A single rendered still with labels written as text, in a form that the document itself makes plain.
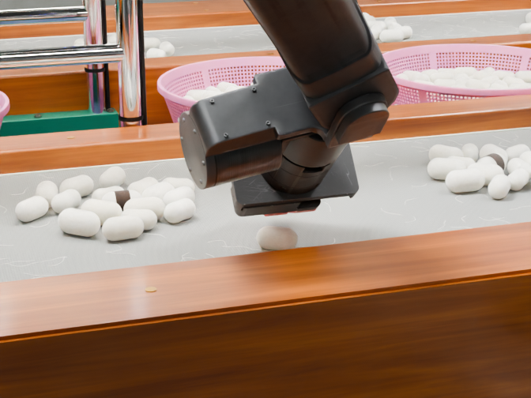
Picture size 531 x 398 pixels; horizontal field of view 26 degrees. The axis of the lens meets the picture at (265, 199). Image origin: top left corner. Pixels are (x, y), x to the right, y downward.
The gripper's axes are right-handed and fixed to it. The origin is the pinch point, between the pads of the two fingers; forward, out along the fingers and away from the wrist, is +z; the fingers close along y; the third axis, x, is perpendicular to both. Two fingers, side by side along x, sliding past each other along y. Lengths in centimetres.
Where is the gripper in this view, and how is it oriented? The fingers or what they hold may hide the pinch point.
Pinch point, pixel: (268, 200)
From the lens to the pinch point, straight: 100.1
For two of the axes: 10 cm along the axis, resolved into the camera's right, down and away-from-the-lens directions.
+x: 1.8, 9.3, -3.2
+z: -2.1, 3.5, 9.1
